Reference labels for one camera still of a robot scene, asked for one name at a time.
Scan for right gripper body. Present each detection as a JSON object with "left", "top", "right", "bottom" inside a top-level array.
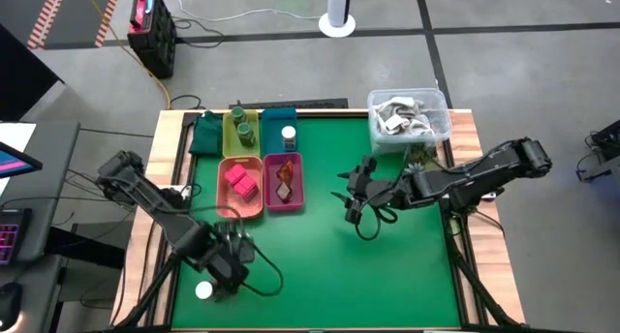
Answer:
[{"left": 344, "top": 155, "right": 414, "bottom": 224}]

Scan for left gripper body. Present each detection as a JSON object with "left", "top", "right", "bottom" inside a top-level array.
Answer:
[{"left": 206, "top": 247, "right": 252, "bottom": 297}]

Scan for orange spice packet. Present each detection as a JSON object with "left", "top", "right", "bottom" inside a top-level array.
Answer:
[{"left": 276, "top": 156, "right": 296, "bottom": 184}]

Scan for white-lid spice bottle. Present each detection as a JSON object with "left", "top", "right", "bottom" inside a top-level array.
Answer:
[{"left": 281, "top": 125, "right": 298, "bottom": 152}]

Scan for pink block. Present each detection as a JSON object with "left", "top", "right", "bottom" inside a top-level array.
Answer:
[{"left": 233, "top": 173, "right": 260, "bottom": 200}]

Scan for white round lid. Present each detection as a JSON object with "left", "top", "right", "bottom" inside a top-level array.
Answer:
[{"left": 194, "top": 280, "right": 215, "bottom": 301}]

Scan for clear plastic storage box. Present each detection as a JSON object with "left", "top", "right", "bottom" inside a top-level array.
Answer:
[{"left": 366, "top": 87, "right": 453, "bottom": 156}]

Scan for pink plastic bin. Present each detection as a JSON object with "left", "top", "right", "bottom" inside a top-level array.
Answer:
[{"left": 263, "top": 151, "right": 306, "bottom": 213}]

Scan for succulents in black pot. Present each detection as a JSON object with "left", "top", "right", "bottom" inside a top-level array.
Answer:
[{"left": 405, "top": 142, "right": 444, "bottom": 177}]

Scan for orange plastic bin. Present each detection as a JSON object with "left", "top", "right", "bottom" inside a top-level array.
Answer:
[{"left": 214, "top": 155, "right": 265, "bottom": 222}]

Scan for crumpled grey cloth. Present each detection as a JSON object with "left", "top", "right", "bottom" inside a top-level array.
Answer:
[{"left": 376, "top": 96, "right": 436, "bottom": 136}]

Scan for teal plastic bin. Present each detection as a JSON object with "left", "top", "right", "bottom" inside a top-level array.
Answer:
[{"left": 261, "top": 106, "right": 299, "bottom": 156}]

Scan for black ribbed strip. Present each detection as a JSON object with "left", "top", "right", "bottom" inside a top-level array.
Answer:
[{"left": 228, "top": 98, "right": 351, "bottom": 111}]

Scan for yellow-green plastic bin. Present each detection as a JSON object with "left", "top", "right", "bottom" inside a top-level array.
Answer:
[{"left": 222, "top": 108, "right": 263, "bottom": 159}]

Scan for dark green cloth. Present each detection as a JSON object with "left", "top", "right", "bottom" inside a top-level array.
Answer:
[{"left": 188, "top": 110, "right": 227, "bottom": 157}]

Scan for white tower fan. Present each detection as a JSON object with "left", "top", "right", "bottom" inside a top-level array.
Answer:
[{"left": 317, "top": 0, "right": 357, "bottom": 40}]

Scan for grey desk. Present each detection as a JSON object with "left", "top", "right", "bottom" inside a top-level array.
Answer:
[{"left": 0, "top": 120, "right": 81, "bottom": 333}]

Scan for black computer mouse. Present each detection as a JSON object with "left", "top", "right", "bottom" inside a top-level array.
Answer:
[{"left": 0, "top": 281, "right": 23, "bottom": 327}]

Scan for black backlit keyboard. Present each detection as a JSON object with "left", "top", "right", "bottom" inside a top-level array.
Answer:
[{"left": 0, "top": 208, "right": 21, "bottom": 267}]

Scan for desk monitor lit screen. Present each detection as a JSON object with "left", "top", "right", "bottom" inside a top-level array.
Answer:
[{"left": 0, "top": 140, "right": 45, "bottom": 180}]

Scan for black computer tower red top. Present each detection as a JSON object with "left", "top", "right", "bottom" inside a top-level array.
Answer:
[{"left": 126, "top": 0, "right": 178, "bottom": 80}]

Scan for black partition panel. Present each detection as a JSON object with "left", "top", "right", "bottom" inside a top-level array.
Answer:
[{"left": 0, "top": 24, "right": 65, "bottom": 123}]

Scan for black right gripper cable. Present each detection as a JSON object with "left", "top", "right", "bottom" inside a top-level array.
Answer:
[{"left": 355, "top": 203, "right": 399, "bottom": 242}]

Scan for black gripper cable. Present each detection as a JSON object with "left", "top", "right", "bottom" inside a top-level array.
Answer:
[
  {"left": 355, "top": 203, "right": 399, "bottom": 242},
  {"left": 211, "top": 218, "right": 286, "bottom": 298}
]

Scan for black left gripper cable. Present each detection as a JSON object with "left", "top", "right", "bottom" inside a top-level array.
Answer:
[{"left": 211, "top": 218, "right": 286, "bottom": 298}]

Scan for yellow floor cable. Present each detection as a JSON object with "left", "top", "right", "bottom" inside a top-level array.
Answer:
[{"left": 76, "top": 0, "right": 172, "bottom": 111}]

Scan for white floor cable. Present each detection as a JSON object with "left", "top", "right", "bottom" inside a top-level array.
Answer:
[{"left": 175, "top": 0, "right": 323, "bottom": 24}]

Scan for black equipment with cables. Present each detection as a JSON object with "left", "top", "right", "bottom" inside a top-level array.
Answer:
[{"left": 574, "top": 119, "right": 620, "bottom": 185}]

